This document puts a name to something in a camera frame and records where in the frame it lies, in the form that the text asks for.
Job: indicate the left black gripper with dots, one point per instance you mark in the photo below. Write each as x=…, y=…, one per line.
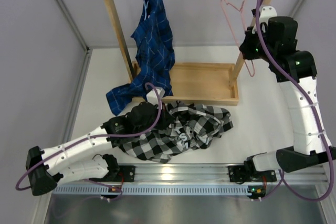
x=166, y=118

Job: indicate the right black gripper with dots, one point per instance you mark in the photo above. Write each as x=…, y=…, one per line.
x=244, y=49

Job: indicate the pink wire hanger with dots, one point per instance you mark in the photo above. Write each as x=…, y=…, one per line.
x=240, y=9

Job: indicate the black white checkered shirt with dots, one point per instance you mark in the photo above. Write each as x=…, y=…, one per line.
x=188, y=127

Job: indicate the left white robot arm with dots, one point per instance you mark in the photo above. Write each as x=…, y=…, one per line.
x=87, y=157

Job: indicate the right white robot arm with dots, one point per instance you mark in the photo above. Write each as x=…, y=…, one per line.
x=274, y=40

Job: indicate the blue plaid shirt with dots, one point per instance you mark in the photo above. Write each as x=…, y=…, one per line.
x=155, y=57

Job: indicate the wooden clothes rack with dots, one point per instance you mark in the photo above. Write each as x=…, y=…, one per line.
x=206, y=83

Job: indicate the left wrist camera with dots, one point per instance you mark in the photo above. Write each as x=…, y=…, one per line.
x=155, y=96

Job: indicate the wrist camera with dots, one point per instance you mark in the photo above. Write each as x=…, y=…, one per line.
x=155, y=96
x=265, y=13

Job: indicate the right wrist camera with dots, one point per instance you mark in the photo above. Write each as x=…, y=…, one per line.
x=265, y=13

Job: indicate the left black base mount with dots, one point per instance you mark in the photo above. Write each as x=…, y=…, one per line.
x=126, y=174

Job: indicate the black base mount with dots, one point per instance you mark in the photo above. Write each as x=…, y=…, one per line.
x=126, y=174
x=242, y=174

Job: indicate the aluminium mounting rail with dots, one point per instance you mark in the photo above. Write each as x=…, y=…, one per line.
x=184, y=173

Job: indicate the slotted grey cable duct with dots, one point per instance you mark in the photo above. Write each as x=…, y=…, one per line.
x=173, y=190

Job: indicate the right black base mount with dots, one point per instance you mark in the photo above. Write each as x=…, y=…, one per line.
x=242, y=174

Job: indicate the light blue wire hanger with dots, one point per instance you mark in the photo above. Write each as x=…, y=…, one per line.
x=143, y=1

